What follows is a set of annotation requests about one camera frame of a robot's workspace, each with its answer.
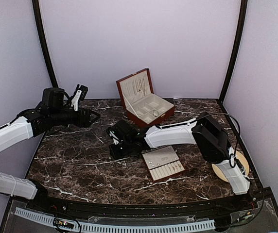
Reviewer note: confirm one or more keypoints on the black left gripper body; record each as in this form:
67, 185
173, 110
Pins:
59, 116

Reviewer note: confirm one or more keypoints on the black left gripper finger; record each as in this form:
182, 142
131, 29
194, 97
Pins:
89, 120
93, 114

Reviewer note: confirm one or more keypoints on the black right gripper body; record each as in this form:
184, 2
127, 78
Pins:
125, 150

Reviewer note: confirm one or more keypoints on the red jewelry tray insert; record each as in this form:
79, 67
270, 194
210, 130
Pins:
163, 163

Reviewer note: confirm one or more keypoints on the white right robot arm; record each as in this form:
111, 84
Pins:
203, 131

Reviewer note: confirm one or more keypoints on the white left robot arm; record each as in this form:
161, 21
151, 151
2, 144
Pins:
56, 108

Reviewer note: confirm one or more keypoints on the red wooden jewelry box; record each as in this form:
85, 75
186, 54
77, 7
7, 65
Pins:
142, 105

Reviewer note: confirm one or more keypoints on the beige round plate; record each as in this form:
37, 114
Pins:
243, 161

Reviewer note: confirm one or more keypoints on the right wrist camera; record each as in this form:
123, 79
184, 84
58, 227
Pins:
112, 135

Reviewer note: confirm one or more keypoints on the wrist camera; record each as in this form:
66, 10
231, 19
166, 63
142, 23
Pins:
112, 135
78, 95

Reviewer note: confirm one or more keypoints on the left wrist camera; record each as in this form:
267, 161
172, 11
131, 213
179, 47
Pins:
78, 95

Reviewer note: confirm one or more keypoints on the left black frame post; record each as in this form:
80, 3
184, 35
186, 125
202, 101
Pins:
43, 43

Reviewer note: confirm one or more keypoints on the white slotted cable duct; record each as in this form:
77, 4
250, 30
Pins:
64, 225

